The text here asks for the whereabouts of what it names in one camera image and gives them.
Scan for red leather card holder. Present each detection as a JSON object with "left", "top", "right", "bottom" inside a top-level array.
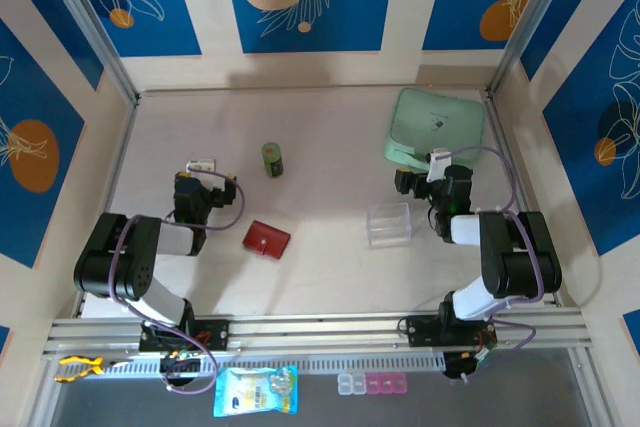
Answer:
[{"left": 242, "top": 219, "right": 292, "bottom": 262}]

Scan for green cylindrical bottle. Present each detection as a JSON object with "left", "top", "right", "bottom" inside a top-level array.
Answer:
[{"left": 260, "top": 141, "right": 285, "bottom": 181}]

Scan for mint green zip pouch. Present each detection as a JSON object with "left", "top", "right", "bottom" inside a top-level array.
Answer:
[{"left": 383, "top": 87, "right": 487, "bottom": 179}]

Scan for blue plastic snack bag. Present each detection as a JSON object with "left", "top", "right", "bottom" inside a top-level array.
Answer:
[{"left": 213, "top": 364, "right": 301, "bottom": 418}]

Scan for white and pink pill organizer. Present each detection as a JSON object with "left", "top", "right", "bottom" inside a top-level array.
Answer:
[{"left": 336, "top": 372, "right": 409, "bottom": 395}]

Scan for grey metal sheet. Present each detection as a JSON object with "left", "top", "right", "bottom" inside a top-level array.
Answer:
[{"left": 49, "top": 349, "right": 591, "bottom": 427}]

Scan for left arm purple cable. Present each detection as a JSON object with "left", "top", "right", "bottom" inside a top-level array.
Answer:
[{"left": 107, "top": 171, "right": 246, "bottom": 397}]

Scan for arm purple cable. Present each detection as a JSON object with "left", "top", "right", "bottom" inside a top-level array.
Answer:
[
  {"left": 432, "top": 145, "right": 546, "bottom": 384},
  {"left": 107, "top": 171, "right": 246, "bottom": 397}
]

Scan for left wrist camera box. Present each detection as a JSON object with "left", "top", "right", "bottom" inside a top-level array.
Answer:
[{"left": 185, "top": 159, "right": 218, "bottom": 176}]

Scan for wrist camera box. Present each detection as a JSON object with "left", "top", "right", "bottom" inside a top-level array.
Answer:
[
  {"left": 426, "top": 147, "right": 452, "bottom": 183},
  {"left": 185, "top": 159, "right": 218, "bottom": 176}
]

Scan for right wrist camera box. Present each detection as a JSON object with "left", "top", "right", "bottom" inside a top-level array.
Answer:
[{"left": 426, "top": 147, "right": 452, "bottom": 183}]

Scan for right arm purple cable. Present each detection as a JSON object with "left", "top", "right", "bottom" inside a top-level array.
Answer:
[{"left": 432, "top": 145, "right": 546, "bottom": 384}]

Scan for aluminium table edge rail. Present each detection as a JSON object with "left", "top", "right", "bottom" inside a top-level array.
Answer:
[
  {"left": 483, "top": 94, "right": 562, "bottom": 308},
  {"left": 72, "top": 96, "right": 141, "bottom": 318}
]

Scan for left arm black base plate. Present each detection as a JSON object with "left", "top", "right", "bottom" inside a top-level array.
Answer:
[{"left": 138, "top": 317, "right": 231, "bottom": 353}]

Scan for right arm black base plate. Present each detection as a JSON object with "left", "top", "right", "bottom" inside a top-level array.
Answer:
[{"left": 405, "top": 314, "right": 499, "bottom": 348}]

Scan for aluminium mounting rail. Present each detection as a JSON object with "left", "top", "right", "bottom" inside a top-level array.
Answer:
[{"left": 42, "top": 309, "right": 594, "bottom": 361}]

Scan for aluminium frame post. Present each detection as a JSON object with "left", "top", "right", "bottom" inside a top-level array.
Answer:
[
  {"left": 485, "top": 0, "right": 587, "bottom": 101},
  {"left": 34, "top": 0, "right": 141, "bottom": 106}
]

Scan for slotted grey cable duct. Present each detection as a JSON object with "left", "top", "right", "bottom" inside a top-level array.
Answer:
[{"left": 54, "top": 351, "right": 446, "bottom": 379}]

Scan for yellow handled pliers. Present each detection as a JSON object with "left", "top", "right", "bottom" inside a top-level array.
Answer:
[{"left": 53, "top": 354, "right": 134, "bottom": 383}]

